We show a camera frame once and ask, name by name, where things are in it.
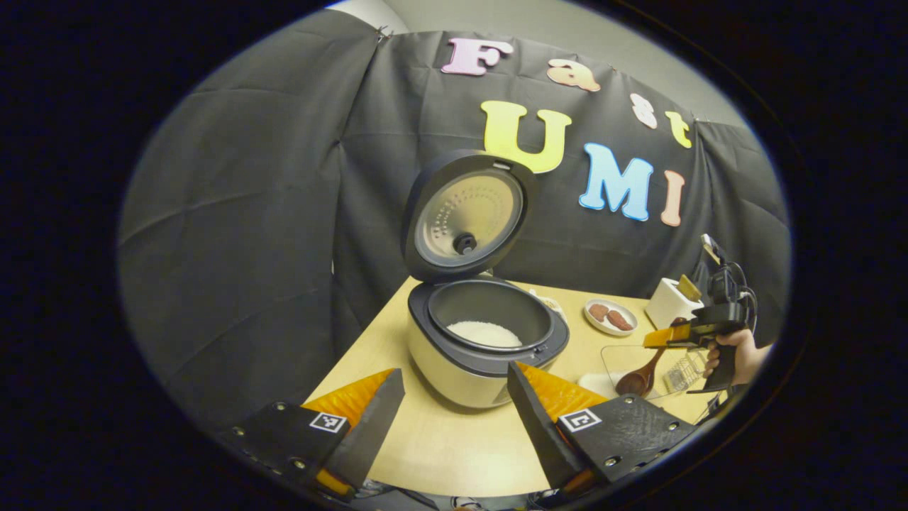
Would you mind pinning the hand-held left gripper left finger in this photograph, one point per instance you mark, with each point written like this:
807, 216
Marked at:
369, 433

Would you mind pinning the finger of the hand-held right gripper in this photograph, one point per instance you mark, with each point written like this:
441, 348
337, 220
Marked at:
663, 337

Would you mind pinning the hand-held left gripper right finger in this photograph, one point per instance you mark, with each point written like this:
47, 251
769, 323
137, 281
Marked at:
543, 429

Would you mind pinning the brown wooden spoon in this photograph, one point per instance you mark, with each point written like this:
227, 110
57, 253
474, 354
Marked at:
636, 383

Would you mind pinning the white rice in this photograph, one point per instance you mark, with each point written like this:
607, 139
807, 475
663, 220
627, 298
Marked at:
596, 385
484, 333

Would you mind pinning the grey and cream rice cooker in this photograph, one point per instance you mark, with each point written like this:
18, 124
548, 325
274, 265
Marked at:
454, 376

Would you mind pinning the white toaster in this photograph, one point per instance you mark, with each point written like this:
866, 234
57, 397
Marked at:
663, 305

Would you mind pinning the brown toast slice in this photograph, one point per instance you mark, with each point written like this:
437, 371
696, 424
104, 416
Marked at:
689, 287

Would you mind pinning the clear plastic container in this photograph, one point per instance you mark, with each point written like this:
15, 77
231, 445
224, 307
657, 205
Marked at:
624, 358

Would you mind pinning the brown meat piece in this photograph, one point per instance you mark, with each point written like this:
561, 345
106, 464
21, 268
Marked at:
599, 312
619, 321

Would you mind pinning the round white plate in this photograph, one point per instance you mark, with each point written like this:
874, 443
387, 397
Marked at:
594, 326

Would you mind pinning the white divided dish with beans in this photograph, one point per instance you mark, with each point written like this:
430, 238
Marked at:
555, 306

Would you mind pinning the black backdrop cloth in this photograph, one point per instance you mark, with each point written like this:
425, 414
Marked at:
248, 213

